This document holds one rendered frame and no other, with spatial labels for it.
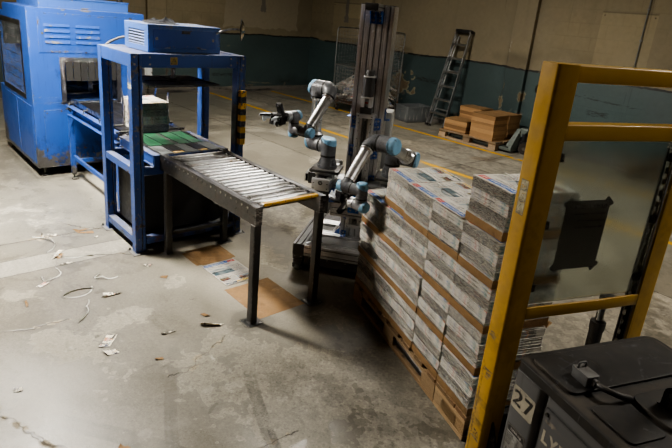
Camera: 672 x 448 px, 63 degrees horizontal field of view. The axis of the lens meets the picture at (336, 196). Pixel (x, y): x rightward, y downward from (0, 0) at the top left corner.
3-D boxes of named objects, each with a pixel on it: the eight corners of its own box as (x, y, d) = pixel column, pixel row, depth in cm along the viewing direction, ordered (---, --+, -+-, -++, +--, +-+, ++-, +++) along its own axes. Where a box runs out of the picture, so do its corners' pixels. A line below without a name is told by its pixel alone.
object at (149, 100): (170, 130, 499) (169, 102, 490) (137, 133, 479) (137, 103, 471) (152, 122, 525) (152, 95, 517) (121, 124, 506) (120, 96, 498)
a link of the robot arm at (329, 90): (345, 90, 406) (313, 143, 392) (333, 87, 412) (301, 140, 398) (339, 79, 397) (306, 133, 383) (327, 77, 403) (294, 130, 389)
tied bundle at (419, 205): (457, 216, 335) (463, 180, 328) (485, 235, 309) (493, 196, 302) (402, 219, 321) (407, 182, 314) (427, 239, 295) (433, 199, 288)
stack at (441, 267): (399, 292, 412) (414, 187, 385) (491, 391, 309) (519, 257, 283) (351, 297, 398) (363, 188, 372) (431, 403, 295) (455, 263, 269)
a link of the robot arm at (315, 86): (316, 153, 417) (322, 81, 400) (302, 149, 425) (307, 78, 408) (326, 151, 426) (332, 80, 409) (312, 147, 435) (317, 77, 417)
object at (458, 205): (489, 196, 302) (490, 195, 302) (524, 215, 277) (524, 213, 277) (431, 199, 288) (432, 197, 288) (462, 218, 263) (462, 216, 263)
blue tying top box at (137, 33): (220, 54, 442) (220, 28, 436) (148, 52, 404) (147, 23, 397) (193, 48, 474) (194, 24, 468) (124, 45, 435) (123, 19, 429)
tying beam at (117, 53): (245, 68, 449) (246, 56, 445) (131, 67, 388) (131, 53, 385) (205, 58, 496) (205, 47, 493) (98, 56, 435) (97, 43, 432)
